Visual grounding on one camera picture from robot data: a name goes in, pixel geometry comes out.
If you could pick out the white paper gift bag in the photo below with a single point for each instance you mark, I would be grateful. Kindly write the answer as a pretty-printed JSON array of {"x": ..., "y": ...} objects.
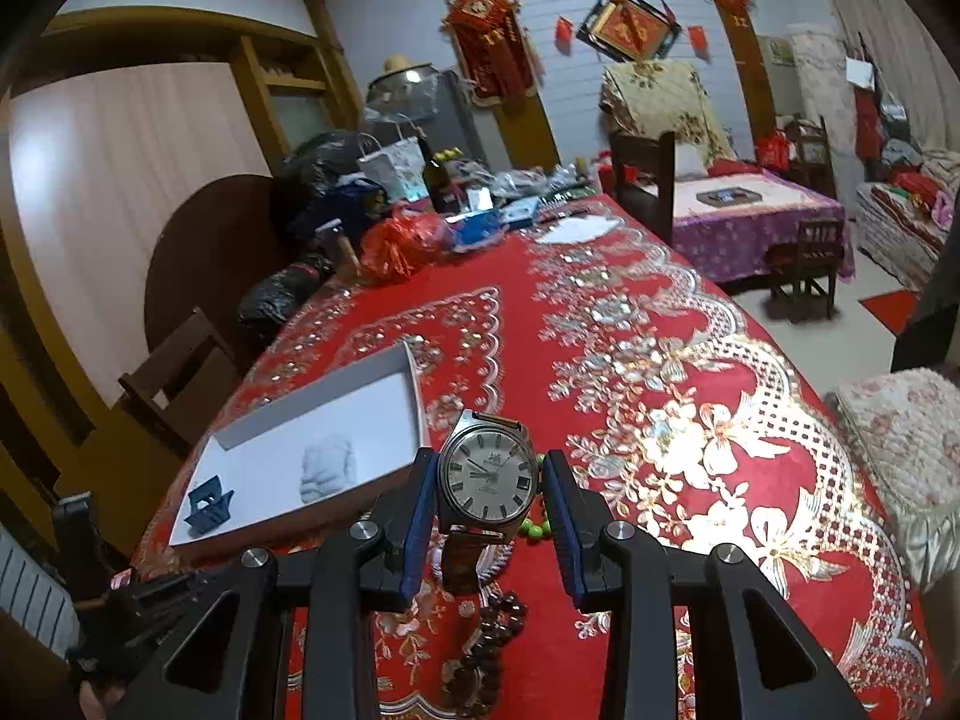
[{"x": 394, "y": 165}]

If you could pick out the silver wristwatch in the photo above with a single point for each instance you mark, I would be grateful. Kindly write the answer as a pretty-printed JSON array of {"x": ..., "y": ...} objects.
[{"x": 487, "y": 465}]

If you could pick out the wooden wall shelf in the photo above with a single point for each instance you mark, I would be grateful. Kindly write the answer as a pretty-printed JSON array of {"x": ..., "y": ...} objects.
[{"x": 285, "y": 82}]

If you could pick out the floral sofa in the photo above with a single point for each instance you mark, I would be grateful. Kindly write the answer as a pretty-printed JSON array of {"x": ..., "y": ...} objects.
[{"x": 900, "y": 225}]

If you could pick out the floral quilted cushion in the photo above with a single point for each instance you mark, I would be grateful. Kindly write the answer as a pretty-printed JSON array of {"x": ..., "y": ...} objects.
[{"x": 900, "y": 450}]

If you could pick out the red lantern decoration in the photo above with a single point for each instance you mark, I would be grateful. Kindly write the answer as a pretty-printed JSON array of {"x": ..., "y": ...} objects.
[{"x": 491, "y": 37}]

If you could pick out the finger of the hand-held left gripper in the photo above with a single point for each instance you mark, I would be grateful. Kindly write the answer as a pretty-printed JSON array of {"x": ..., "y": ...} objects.
[{"x": 206, "y": 514}]

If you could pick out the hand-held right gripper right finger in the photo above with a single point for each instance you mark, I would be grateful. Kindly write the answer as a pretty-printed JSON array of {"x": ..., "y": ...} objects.
[{"x": 559, "y": 510}]

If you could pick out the white cardboard box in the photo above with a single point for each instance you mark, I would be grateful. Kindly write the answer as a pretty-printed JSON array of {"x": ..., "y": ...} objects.
[{"x": 337, "y": 416}]

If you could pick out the red floral tablecloth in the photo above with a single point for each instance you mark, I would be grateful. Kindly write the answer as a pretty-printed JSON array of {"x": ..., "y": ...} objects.
[{"x": 637, "y": 360}]

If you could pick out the black pen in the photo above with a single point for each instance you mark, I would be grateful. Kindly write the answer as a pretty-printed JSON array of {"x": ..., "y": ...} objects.
[{"x": 562, "y": 216}]

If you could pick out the blue packet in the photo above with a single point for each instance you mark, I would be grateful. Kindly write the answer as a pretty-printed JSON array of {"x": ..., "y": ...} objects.
[{"x": 476, "y": 229}]

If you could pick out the dark tray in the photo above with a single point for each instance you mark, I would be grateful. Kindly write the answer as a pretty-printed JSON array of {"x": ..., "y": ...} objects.
[{"x": 727, "y": 197}]

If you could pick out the brown wooden chair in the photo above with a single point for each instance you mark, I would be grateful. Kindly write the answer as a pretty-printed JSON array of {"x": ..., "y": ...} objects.
[{"x": 180, "y": 382}]

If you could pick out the round dark wooden tabletop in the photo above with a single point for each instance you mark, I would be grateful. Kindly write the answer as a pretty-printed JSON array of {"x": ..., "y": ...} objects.
[{"x": 202, "y": 255}]

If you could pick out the framed diamond wall decoration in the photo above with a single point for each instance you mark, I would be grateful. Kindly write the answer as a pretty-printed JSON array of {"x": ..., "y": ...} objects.
[{"x": 626, "y": 26}]

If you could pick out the small dark wooden chair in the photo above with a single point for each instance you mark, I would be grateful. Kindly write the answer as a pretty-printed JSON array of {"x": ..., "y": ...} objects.
[{"x": 810, "y": 255}]

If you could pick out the white paper sheet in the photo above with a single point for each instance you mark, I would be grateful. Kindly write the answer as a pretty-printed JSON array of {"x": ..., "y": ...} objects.
[{"x": 581, "y": 229}]

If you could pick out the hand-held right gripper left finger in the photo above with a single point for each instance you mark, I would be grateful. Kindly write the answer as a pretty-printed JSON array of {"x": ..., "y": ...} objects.
[{"x": 420, "y": 510}]

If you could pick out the dark glass bottle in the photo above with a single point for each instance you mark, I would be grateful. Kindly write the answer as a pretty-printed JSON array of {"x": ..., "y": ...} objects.
[{"x": 437, "y": 180}]

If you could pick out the white radiator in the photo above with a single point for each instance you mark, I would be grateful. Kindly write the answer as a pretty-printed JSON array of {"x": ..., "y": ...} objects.
[{"x": 30, "y": 592}]

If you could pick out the grey refrigerator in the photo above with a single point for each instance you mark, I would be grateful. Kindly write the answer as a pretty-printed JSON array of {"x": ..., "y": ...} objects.
[{"x": 450, "y": 112}]

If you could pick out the black plastic bag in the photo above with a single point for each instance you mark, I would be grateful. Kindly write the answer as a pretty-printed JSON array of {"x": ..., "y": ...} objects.
[
  {"x": 322, "y": 165},
  {"x": 281, "y": 292}
]

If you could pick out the white padded cloth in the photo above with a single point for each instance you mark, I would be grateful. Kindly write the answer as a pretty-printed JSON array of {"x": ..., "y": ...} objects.
[{"x": 326, "y": 469}]

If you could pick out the red floor mat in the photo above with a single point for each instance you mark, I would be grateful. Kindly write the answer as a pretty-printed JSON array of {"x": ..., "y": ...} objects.
[{"x": 889, "y": 309}]

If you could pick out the black object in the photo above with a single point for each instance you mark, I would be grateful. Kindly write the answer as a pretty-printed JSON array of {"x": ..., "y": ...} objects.
[{"x": 79, "y": 540}]

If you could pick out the red plastic bag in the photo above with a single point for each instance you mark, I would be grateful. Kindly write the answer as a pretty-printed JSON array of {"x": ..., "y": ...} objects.
[{"x": 401, "y": 244}]

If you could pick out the straw hat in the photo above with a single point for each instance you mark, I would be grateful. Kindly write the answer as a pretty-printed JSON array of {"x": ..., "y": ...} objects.
[{"x": 405, "y": 66}]

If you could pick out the purple floral tablecloth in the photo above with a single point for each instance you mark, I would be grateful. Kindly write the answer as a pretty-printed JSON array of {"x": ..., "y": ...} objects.
[{"x": 750, "y": 232}]

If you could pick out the beige floral cover cloth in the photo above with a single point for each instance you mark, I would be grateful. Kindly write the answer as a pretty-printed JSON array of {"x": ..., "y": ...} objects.
[{"x": 660, "y": 105}]

